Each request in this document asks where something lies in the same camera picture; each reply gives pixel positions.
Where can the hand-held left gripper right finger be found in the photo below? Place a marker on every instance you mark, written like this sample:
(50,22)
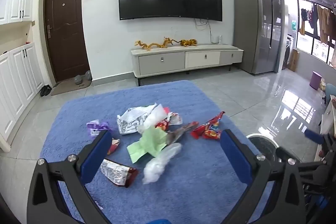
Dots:
(233,158)

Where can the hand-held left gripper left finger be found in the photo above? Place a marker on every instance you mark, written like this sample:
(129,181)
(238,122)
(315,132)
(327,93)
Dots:
(95,157)

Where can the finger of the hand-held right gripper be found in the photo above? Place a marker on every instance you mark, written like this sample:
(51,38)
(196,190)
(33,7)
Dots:
(313,135)
(282,154)

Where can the round white-rimmed trash bin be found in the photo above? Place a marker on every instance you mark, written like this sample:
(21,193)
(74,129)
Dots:
(265,145)

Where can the small red white wrapper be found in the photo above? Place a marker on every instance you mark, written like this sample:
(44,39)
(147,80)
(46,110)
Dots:
(115,144)

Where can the red snack packet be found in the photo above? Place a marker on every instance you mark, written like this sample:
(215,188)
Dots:
(210,129)

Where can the green paper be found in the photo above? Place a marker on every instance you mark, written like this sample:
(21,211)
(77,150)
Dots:
(147,145)

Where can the red and white wrapper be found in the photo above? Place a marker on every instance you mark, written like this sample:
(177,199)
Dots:
(174,119)

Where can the white plastic bag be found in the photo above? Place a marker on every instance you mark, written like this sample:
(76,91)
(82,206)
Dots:
(155,116)

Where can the white side table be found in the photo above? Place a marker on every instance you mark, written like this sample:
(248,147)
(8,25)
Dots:
(329,116)

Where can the silver and red wrapper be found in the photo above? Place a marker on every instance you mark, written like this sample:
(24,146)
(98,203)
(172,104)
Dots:
(118,171)

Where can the purple wrapper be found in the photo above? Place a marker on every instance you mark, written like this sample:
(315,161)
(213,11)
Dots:
(97,127)

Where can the blue fluffy rug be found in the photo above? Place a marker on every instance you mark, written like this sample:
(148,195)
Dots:
(197,187)

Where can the white printed wrapper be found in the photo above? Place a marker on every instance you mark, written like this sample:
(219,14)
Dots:
(128,119)

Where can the purple stool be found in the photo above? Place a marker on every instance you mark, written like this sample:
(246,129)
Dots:
(315,80)

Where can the dark brown wrapper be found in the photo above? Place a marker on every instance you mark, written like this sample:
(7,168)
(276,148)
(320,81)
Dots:
(181,133)

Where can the clear plastic bag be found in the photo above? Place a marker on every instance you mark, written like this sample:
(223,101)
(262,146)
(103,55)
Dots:
(160,163)

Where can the red paper wrapper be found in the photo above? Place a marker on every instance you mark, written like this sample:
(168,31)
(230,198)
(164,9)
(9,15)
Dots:
(161,125)

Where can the brown doormat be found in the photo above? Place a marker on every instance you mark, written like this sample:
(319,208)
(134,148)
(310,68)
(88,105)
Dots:
(65,88)

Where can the brown cardboard panel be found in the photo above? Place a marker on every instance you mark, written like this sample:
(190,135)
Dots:
(293,60)

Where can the black shoes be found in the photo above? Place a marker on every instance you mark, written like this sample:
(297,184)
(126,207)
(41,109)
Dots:
(46,90)

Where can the washing machine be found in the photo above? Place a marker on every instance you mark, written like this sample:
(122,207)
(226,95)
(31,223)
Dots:
(288,50)

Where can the black framed window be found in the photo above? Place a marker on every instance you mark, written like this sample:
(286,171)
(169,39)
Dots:
(304,43)

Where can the white base cabinet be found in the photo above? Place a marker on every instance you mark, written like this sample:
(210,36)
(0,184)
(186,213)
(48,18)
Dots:
(18,77)

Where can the tan hanging garment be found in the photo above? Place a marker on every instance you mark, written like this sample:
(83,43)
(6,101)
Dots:
(324,24)

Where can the white grey television console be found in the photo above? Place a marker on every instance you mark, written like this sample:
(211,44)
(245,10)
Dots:
(162,62)

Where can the dark hanging garment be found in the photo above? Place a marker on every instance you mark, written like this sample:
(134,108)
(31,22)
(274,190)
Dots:
(305,19)

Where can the grey refrigerator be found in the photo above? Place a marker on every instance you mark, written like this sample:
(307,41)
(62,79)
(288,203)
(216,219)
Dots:
(260,29)

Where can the small white device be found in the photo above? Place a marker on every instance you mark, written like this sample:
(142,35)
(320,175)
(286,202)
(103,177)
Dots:
(220,39)

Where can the brown entrance door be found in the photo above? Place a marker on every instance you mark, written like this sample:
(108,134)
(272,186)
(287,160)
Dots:
(65,29)

